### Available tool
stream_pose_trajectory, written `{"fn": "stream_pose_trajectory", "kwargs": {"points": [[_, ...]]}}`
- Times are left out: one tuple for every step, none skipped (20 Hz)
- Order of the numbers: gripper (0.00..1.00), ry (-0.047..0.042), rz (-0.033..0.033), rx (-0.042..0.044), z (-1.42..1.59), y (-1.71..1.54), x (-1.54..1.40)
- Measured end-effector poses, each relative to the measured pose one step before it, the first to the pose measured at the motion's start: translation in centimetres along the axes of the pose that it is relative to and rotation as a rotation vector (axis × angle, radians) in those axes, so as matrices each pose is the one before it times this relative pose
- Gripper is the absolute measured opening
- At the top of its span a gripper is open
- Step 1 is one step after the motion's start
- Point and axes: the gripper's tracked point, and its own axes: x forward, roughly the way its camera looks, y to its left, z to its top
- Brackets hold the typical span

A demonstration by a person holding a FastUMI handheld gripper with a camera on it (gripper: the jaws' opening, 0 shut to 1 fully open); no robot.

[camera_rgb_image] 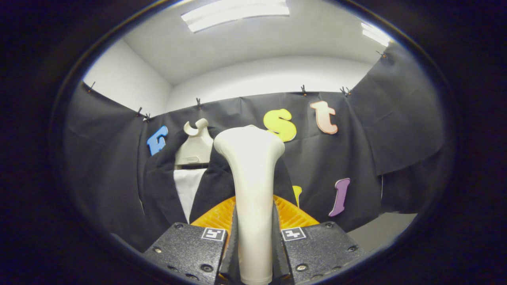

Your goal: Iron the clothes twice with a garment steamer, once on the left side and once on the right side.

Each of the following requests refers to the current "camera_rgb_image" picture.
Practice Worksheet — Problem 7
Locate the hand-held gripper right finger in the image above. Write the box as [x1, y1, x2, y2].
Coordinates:
[272, 194, 367, 285]

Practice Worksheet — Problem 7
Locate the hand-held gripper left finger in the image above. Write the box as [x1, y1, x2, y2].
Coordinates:
[143, 196, 240, 285]

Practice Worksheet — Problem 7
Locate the white shirt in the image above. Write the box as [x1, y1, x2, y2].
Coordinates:
[173, 168, 208, 224]

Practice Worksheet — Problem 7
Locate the white garment steamer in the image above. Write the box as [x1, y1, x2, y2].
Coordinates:
[213, 125, 286, 285]

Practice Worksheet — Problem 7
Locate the black suit jacket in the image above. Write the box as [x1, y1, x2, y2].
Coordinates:
[138, 126, 300, 249]

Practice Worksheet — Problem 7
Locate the cream clothes hanger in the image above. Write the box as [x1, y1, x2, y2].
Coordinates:
[174, 118, 215, 171]

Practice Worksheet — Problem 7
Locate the grey cabinet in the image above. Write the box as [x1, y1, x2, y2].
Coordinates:
[346, 212, 418, 253]

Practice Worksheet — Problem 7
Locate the black backdrop cloth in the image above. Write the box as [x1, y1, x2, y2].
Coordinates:
[63, 41, 457, 255]

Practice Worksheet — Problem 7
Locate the row of small black clips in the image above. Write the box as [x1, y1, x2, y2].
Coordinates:
[87, 50, 391, 122]

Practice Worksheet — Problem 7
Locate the long ceiling light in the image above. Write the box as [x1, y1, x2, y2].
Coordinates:
[360, 22, 393, 48]
[181, 0, 291, 33]

